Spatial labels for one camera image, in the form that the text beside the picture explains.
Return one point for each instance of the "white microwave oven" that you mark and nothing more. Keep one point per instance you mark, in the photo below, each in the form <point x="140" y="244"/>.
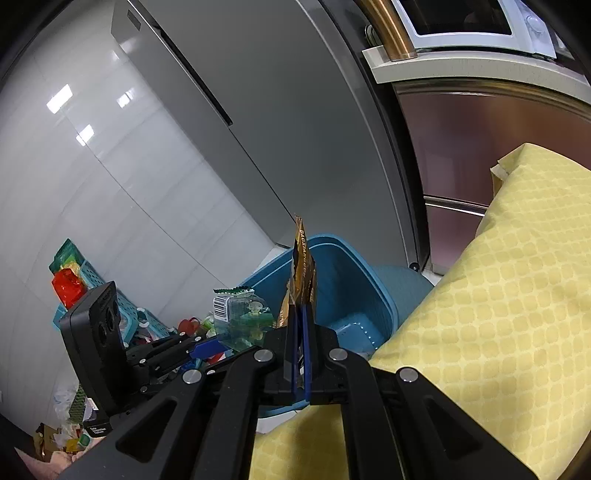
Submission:
<point x="466" y="18"/>

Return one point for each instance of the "yellow checked tablecloth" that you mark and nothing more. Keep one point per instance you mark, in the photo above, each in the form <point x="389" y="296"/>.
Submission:
<point x="498" y="300"/>

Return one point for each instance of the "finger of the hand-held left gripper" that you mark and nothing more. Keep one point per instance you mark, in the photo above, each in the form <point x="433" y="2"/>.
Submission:
<point x="175" y="348"/>

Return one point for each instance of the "maroon kitchen cabinets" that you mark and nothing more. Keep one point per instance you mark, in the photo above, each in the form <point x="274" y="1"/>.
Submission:
<point x="461" y="138"/>

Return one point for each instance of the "teal plastic basket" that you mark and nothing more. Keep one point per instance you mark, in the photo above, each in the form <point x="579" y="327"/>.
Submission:
<point x="131" y="314"/>

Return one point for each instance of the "green packet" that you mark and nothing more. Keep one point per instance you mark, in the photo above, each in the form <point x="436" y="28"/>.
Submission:
<point x="67" y="256"/>

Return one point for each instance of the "clear green-edged candy wrapper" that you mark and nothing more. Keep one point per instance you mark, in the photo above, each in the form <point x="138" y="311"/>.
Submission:
<point x="240" y="318"/>

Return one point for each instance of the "gold snack wrapper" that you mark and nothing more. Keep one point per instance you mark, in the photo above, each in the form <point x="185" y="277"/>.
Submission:
<point x="302" y="272"/>

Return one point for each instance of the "bronze metal pole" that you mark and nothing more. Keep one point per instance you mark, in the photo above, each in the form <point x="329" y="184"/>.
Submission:
<point x="390" y="27"/>

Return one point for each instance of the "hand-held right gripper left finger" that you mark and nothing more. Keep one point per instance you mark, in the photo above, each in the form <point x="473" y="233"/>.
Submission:
<point x="292" y="355"/>

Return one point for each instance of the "blue plastic trash bin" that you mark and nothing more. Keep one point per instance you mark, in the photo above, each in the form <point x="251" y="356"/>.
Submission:
<point x="346" y="286"/>

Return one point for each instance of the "blue-grey bin lid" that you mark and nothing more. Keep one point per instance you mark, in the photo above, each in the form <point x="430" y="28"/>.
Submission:
<point x="406" y="290"/>

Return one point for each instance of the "red-orange packet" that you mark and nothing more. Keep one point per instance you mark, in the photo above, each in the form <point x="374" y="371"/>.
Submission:
<point x="68" y="288"/>

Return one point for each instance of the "pile of crumpled wrappers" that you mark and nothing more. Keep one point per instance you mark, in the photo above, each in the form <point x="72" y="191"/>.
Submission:
<point x="60" y="434"/>

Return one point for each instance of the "grey refrigerator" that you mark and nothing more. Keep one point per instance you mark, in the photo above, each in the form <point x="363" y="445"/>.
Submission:
<point x="286" y="129"/>

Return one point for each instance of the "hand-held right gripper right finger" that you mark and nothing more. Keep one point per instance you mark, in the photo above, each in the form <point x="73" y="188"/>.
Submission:
<point x="308" y="357"/>

